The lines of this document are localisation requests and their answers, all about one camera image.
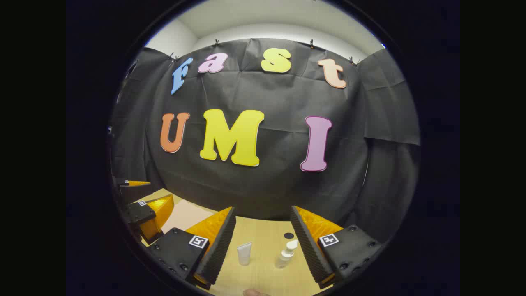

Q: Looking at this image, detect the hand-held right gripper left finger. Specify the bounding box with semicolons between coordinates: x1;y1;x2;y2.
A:
147;206;237;291

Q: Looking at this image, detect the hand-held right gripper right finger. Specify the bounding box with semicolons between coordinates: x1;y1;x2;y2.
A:
290;205;383;289

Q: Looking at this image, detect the white skin care tube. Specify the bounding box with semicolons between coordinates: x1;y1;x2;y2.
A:
236;242;254;266

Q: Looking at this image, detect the clear spray bottle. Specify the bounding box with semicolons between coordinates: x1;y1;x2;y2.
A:
275;240;299;269

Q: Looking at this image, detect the black backdrop cloth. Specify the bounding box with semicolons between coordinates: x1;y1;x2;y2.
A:
109;38;421;243

